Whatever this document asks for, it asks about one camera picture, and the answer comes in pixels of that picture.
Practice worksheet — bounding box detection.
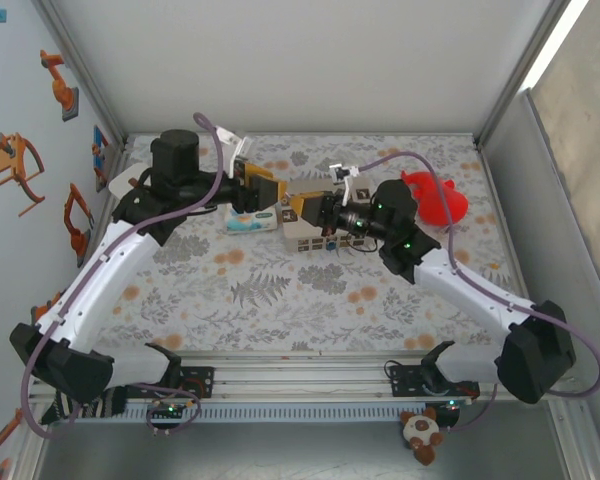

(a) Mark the black white striped cloth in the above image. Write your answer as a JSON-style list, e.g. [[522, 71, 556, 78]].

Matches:
[[42, 387, 127, 425]]

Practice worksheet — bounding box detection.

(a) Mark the white tissue box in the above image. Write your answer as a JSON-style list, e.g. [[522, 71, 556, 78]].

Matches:
[[108, 164, 151, 201]]

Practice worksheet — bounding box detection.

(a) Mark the white slotted cable duct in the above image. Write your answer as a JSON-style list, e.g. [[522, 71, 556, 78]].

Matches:
[[74, 402, 456, 424]]

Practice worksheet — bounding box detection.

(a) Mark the aluminium frame post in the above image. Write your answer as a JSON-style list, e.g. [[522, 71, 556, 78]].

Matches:
[[472, 0, 589, 151], [32, 0, 131, 151]]

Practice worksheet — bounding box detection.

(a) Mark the orange claw gripper wall sticker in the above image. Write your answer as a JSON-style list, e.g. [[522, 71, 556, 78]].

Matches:
[[0, 132, 47, 218]]

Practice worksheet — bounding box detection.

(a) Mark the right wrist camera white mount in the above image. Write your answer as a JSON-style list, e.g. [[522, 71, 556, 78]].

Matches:
[[328, 161, 364, 201]]

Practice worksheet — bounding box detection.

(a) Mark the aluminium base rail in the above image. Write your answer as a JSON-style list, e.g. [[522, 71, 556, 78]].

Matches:
[[29, 349, 506, 407]]

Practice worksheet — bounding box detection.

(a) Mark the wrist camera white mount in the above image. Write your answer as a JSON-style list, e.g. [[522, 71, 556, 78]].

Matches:
[[212, 124, 256, 179], [328, 161, 364, 201]]

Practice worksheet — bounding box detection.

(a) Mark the floral patterned tablecloth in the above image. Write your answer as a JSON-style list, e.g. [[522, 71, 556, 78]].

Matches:
[[77, 132, 536, 354]]

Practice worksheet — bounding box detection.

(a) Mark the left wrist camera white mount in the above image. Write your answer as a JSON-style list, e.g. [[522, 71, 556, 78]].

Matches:
[[212, 124, 256, 179]]

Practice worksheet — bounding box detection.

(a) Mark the red plastic toy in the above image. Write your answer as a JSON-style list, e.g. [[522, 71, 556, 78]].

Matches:
[[399, 169, 469, 229]]

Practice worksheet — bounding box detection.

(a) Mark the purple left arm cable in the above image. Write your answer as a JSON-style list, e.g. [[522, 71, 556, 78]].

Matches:
[[22, 112, 231, 441]]

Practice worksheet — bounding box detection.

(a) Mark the blue orange machine wall sticker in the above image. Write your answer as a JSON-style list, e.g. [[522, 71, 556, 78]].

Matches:
[[91, 124, 112, 194]]

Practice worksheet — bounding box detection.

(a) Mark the blue white tissue packet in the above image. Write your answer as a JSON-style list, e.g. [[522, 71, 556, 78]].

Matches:
[[223, 207, 282, 235]]

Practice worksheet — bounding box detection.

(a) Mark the brown white plush toy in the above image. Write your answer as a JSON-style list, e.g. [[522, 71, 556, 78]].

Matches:
[[398, 406, 445, 467]]

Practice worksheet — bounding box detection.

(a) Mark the beige box with patterned tiles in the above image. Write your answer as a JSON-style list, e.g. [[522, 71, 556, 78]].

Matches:
[[279, 174, 384, 255]]

